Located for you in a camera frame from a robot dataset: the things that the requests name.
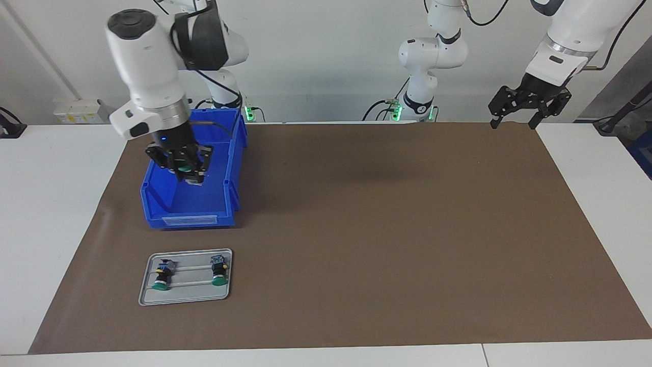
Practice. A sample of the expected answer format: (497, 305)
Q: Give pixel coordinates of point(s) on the black stand pole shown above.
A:
(606, 126)

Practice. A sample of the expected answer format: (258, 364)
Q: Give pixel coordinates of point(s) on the blue crate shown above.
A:
(643, 153)

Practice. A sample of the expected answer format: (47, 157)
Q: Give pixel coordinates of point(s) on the black table clamp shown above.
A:
(10, 130)

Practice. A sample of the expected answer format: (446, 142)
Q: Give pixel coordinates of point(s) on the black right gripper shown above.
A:
(173, 140)

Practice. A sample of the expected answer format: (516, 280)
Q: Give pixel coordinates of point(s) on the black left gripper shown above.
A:
(537, 90)

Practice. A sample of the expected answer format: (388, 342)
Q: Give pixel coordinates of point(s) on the white wall socket box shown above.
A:
(81, 111)

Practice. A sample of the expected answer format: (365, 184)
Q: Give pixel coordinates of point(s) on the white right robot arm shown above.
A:
(147, 66)

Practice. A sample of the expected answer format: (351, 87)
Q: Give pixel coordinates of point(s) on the blue plastic storage bin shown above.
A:
(204, 204)

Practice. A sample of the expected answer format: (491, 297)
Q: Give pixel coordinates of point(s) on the brown table mat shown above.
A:
(356, 280)

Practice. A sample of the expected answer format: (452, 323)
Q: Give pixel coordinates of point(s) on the silver metal tray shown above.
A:
(193, 293)

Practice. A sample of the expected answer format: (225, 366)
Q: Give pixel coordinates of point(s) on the green push button switch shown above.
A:
(184, 165)
(219, 272)
(163, 278)

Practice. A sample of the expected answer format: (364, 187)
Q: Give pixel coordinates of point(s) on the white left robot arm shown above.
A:
(586, 20)

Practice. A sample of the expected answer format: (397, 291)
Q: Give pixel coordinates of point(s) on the green lit base connector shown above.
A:
(249, 111)
(396, 109)

